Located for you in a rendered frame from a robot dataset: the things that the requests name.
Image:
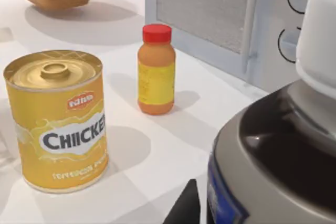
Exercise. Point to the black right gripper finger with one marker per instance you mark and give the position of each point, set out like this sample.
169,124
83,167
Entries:
189,205

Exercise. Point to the microwave oven door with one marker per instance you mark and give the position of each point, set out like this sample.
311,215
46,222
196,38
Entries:
202,16

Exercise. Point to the pale microwave oven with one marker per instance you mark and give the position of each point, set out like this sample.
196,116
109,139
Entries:
223,19

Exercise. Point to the yellow can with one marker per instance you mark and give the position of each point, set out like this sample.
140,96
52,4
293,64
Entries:
59,121

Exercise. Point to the orange bottle with red cap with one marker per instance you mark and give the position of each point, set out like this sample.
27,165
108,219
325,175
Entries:
156,73

